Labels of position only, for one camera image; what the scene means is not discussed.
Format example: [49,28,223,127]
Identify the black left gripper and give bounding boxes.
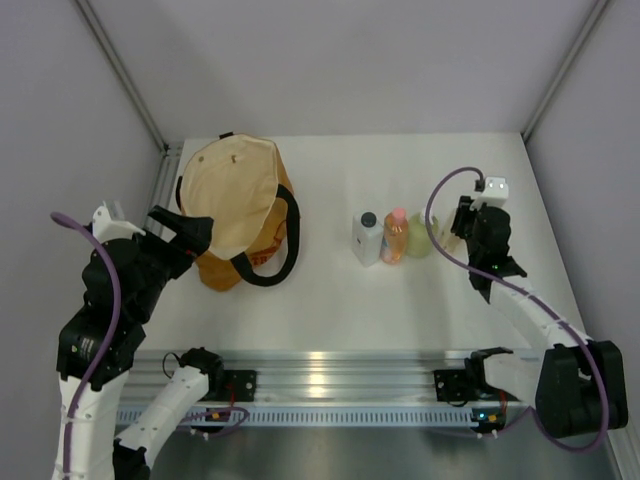
[128,205,213,324]

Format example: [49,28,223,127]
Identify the green pump bottle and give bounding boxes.
[406,208,437,258]

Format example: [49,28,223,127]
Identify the orange canvas tote bag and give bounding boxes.
[175,133,301,292]

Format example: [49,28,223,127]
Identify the orange bottle pink cap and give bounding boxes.
[381,207,409,264]

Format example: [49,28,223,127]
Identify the white bottle grey cap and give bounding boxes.
[351,211,384,267]

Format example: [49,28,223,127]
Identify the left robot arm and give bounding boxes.
[51,205,226,479]

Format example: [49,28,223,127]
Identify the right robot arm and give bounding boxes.
[451,196,629,439]

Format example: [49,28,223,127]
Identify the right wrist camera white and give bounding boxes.
[471,176,509,210]

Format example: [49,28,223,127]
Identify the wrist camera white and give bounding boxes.
[91,200,146,243]
[471,176,509,210]

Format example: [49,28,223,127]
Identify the aluminium frame left rail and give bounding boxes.
[71,0,183,206]

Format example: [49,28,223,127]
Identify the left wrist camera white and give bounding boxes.
[91,200,146,243]

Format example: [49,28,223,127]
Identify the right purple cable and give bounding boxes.
[424,166,614,454]

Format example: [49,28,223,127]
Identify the purple cable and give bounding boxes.
[424,166,614,454]
[49,211,122,480]

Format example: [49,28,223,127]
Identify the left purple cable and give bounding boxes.
[49,211,122,480]

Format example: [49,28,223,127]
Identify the aluminium front rail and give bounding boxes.
[114,348,551,405]

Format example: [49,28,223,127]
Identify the perforated cable tray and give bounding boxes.
[114,405,481,427]

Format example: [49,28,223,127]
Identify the right frame rail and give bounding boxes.
[520,0,615,145]

